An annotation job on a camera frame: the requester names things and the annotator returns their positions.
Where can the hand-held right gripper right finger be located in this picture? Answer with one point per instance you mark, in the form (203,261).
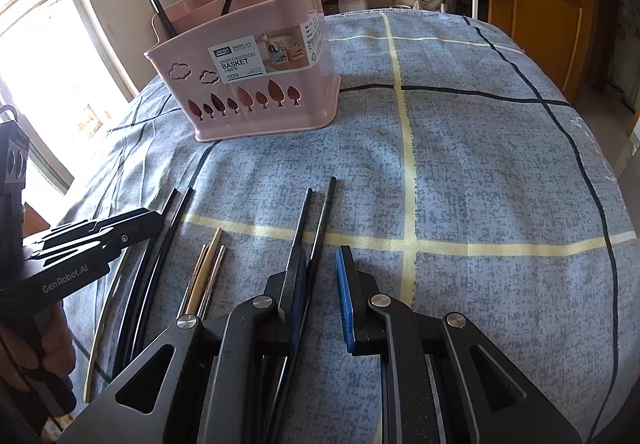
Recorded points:
(345,294)

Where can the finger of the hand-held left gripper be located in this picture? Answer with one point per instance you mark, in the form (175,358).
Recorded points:
(130,229)
(70,229)

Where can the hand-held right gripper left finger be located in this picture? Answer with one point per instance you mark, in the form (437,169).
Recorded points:
(299,304)

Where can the black chopstick pair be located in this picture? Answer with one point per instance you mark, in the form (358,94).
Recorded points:
(322,224)

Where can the beige and metal chopsticks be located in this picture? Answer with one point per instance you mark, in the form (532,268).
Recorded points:
(206,274)

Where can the pink plastic chopstick basket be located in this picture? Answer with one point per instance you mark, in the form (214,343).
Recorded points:
(250,93)

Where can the person's left hand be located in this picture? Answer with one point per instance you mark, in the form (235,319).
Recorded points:
(61,344)

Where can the glass balcony door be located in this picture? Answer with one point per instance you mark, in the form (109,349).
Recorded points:
(50,48)

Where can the white plastic jug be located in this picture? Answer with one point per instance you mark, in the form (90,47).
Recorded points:
(352,3)

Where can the plastic bags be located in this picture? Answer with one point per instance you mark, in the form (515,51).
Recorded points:
(430,1)

